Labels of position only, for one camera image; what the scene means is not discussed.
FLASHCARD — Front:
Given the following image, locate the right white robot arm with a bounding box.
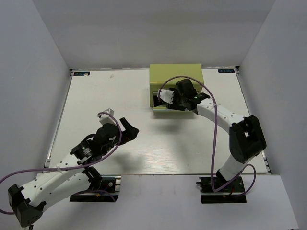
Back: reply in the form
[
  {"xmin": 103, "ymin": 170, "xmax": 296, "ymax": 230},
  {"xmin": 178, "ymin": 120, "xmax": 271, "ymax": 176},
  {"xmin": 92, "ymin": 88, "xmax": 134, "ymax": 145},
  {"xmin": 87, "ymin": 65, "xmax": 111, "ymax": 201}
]
[{"xmin": 157, "ymin": 76, "xmax": 267, "ymax": 192}]

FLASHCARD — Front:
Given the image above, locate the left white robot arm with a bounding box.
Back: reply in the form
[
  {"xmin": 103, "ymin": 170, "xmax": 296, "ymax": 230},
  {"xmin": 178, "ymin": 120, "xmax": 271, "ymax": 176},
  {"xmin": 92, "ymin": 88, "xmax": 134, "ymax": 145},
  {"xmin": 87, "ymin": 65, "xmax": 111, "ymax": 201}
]
[{"xmin": 8, "ymin": 117, "xmax": 139, "ymax": 228}]

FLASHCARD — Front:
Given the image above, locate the green metal drawer chest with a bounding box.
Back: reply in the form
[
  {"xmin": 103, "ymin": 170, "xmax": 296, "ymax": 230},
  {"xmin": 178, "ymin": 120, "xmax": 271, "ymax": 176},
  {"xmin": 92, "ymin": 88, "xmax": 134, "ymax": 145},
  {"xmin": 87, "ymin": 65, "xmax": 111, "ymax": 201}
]
[{"xmin": 149, "ymin": 64, "xmax": 204, "ymax": 112}]

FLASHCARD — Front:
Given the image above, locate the right blue corner label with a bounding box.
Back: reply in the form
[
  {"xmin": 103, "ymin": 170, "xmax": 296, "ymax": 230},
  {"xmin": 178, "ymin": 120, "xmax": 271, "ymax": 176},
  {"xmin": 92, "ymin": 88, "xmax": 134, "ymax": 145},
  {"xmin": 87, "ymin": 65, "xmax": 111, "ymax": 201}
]
[{"xmin": 218, "ymin": 69, "xmax": 235, "ymax": 73}]

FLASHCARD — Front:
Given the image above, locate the blue corner label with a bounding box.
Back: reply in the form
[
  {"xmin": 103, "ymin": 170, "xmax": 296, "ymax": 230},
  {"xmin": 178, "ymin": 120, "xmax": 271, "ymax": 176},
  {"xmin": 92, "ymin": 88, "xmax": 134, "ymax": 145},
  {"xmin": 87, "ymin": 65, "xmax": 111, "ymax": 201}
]
[
  {"xmin": 73, "ymin": 72, "xmax": 90, "ymax": 76},
  {"xmin": 218, "ymin": 69, "xmax": 235, "ymax": 73}
]

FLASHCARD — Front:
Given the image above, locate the left blue corner label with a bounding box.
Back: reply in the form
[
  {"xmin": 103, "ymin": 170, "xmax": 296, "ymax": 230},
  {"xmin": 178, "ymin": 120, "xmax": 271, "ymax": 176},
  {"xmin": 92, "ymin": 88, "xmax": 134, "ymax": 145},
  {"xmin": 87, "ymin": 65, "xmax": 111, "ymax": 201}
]
[{"xmin": 73, "ymin": 72, "xmax": 90, "ymax": 76}]

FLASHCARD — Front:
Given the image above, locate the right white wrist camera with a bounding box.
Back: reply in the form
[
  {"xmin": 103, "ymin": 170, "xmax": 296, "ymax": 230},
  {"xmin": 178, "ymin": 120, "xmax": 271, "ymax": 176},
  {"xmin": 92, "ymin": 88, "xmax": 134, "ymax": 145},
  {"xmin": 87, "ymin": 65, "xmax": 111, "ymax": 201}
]
[{"xmin": 157, "ymin": 89, "xmax": 174, "ymax": 104}]

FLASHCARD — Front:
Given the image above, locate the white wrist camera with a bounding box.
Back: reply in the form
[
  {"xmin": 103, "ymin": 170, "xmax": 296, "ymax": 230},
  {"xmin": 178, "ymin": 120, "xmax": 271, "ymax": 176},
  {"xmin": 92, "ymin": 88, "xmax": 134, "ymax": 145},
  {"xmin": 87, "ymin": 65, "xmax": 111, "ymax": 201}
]
[
  {"xmin": 157, "ymin": 89, "xmax": 174, "ymax": 104},
  {"xmin": 97, "ymin": 108, "xmax": 116, "ymax": 125}
]

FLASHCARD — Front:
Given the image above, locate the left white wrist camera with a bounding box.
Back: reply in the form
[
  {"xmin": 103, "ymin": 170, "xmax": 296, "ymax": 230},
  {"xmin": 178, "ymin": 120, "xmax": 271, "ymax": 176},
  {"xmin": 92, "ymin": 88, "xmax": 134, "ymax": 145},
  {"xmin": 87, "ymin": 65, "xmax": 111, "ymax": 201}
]
[{"xmin": 97, "ymin": 108, "xmax": 116, "ymax": 125}]

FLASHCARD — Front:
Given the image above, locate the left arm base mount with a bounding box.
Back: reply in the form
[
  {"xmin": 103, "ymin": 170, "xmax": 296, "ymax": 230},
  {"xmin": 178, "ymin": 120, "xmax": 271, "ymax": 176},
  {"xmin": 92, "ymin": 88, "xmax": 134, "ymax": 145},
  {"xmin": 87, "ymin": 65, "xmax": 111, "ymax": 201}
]
[{"xmin": 70, "ymin": 167, "xmax": 121, "ymax": 203}]

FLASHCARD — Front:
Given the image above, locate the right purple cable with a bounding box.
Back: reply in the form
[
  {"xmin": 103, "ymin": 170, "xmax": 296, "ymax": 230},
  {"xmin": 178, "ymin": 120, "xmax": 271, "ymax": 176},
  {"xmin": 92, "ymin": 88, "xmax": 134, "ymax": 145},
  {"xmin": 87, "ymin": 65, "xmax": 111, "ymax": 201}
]
[{"xmin": 157, "ymin": 76, "xmax": 256, "ymax": 193}]

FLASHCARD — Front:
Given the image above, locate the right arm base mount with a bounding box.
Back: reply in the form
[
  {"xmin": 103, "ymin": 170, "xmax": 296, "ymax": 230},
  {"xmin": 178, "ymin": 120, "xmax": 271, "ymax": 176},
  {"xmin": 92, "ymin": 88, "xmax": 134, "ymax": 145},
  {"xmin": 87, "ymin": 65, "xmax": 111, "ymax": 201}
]
[{"xmin": 196, "ymin": 176, "xmax": 247, "ymax": 204}]

